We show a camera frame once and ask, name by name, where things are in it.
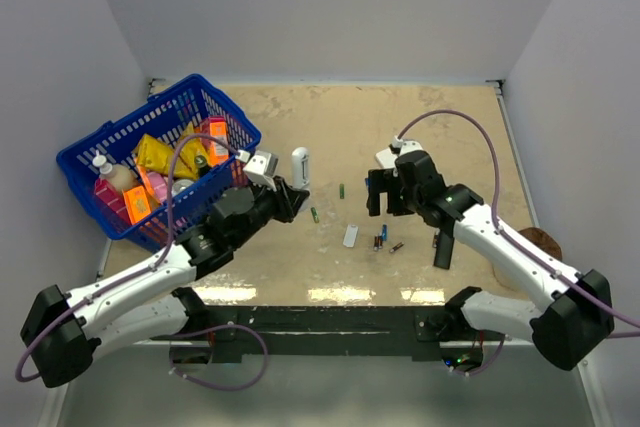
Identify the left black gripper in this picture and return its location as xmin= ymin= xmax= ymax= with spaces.
xmin=231 ymin=175 xmax=309 ymax=249

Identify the white remote control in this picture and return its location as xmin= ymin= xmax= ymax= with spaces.
xmin=291 ymin=147 xmax=310 ymax=190

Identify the white battery cover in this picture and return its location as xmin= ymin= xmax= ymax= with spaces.
xmin=343 ymin=224 xmax=359 ymax=248

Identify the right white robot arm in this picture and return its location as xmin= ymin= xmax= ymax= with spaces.
xmin=367 ymin=142 xmax=614 ymax=371

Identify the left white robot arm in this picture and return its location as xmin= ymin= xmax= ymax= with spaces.
xmin=15 ymin=176 xmax=310 ymax=388

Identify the white remote with display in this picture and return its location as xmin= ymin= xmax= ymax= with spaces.
xmin=375 ymin=147 xmax=397 ymax=169

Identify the black remote control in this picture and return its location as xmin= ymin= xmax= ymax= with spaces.
xmin=433 ymin=230 xmax=455 ymax=270

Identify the orange juice carton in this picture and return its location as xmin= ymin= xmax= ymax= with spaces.
xmin=207 ymin=116 xmax=229 ymax=167

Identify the yellow snack bag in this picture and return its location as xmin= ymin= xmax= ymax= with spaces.
xmin=179 ymin=137 xmax=209 ymax=174
xmin=134 ymin=134 xmax=197 ymax=180

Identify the silver can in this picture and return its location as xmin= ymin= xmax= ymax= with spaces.
xmin=171 ymin=179 xmax=194 ymax=196

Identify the pink round container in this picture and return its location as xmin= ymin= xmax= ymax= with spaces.
xmin=143 ymin=171 xmax=168 ymax=203

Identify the blue plastic shopping basket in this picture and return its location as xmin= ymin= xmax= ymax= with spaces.
xmin=56 ymin=74 xmax=261 ymax=252

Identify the small orange box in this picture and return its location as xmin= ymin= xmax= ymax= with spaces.
xmin=123 ymin=186 xmax=152 ymax=225

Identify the brown cloth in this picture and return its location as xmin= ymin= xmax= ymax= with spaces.
xmin=519 ymin=227 xmax=563 ymax=261

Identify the soap pump bottle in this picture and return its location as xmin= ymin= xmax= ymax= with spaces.
xmin=92 ymin=152 xmax=137 ymax=194

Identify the pink box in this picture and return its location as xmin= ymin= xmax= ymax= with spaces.
xmin=94 ymin=178 xmax=130 ymax=226

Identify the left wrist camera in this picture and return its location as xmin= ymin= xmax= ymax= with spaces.
xmin=243 ymin=150 xmax=278 ymax=191

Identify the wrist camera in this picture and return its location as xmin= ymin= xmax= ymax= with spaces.
xmin=389 ymin=136 xmax=423 ymax=156
xmin=243 ymin=150 xmax=278 ymax=191

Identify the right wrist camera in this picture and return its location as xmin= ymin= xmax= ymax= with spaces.
xmin=389 ymin=136 xmax=423 ymax=156

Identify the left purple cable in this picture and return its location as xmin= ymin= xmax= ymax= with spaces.
xmin=14 ymin=134 xmax=251 ymax=382

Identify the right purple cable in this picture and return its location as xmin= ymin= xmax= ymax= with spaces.
xmin=397 ymin=109 xmax=640 ymax=339

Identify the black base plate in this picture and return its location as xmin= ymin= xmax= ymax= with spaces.
xmin=149 ymin=304 xmax=504 ymax=363

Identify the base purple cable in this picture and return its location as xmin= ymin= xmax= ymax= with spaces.
xmin=168 ymin=316 xmax=275 ymax=391

